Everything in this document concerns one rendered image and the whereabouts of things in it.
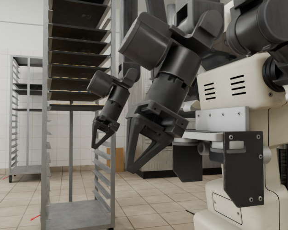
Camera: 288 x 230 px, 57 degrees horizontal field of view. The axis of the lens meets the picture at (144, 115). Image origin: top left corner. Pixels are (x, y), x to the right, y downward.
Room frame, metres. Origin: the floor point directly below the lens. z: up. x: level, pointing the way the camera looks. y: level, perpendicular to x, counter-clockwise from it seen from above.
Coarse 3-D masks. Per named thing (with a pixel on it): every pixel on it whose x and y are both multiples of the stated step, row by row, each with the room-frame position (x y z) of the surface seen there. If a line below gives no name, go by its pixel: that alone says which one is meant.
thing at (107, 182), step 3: (93, 171) 2.40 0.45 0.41; (96, 171) 2.33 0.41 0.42; (96, 174) 2.25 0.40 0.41; (99, 174) 2.22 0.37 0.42; (102, 174) 2.11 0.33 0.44; (99, 177) 2.14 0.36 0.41; (102, 177) 2.10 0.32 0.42; (105, 177) 2.01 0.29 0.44; (102, 180) 2.02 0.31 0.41; (105, 180) 2.01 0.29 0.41; (108, 180) 1.91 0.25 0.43; (105, 183) 1.91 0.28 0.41; (108, 183) 1.91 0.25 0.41
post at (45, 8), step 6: (42, 90) 1.70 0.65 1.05; (42, 96) 1.69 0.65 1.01; (42, 102) 1.69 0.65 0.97; (42, 108) 1.69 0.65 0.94; (42, 114) 1.69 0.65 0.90; (42, 120) 1.69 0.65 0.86; (42, 126) 1.69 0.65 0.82; (42, 132) 1.69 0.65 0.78; (42, 138) 1.69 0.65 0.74; (42, 144) 1.69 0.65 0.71; (42, 150) 1.70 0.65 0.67; (42, 156) 1.70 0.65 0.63; (42, 162) 1.70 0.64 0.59; (42, 168) 1.70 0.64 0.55; (42, 174) 1.70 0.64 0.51; (42, 180) 1.70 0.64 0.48; (42, 186) 1.70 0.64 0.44; (42, 192) 1.70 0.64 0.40; (42, 198) 1.70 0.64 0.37; (42, 204) 1.70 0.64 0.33; (42, 210) 1.70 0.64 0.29; (42, 216) 1.70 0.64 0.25; (42, 222) 1.70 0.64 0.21; (42, 228) 1.70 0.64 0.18
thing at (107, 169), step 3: (96, 159) 2.34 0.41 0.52; (96, 162) 2.32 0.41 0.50; (99, 162) 2.22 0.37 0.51; (99, 165) 2.17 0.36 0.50; (102, 165) 2.10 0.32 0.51; (105, 165) 2.01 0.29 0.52; (102, 168) 2.01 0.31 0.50; (105, 168) 2.01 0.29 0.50; (108, 168) 1.91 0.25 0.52; (105, 171) 1.90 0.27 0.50; (108, 171) 1.90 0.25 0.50
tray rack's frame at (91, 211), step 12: (108, 0) 2.03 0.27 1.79; (72, 120) 2.37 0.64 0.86; (72, 132) 2.37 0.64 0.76; (72, 144) 2.37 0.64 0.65; (72, 156) 2.37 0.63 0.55; (96, 156) 2.43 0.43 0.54; (72, 168) 2.37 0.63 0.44; (96, 168) 2.43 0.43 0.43; (72, 180) 2.37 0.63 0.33; (60, 204) 2.28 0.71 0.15; (72, 204) 2.28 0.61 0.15; (84, 204) 2.28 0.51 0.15; (96, 204) 2.28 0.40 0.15; (60, 216) 2.00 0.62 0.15; (72, 216) 2.00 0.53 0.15; (84, 216) 2.00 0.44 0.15; (96, 216) 2.00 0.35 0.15; (108, 216) 1.99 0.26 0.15; (48, 228) 1.77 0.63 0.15; (60, 228) 1.77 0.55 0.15; (72, 228) 1.77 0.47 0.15; (84, 228) 1.79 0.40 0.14; (96, 228) 1.82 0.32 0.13; (108, 228) 1.90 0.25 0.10
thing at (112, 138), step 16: (112, 0) 1.85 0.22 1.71; (112, 16) 1.86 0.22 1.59; (112, 32) 1.86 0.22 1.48; (112, 48) 1.86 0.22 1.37; (112, 64) 1.86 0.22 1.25; (112, 144) 1.86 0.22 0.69; (112, 160) 1.86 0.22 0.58; (112, 176) 1.86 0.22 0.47; (112, 192) 1.86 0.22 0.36; (112, 208) 1.86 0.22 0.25; (112, 224) 1.86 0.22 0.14
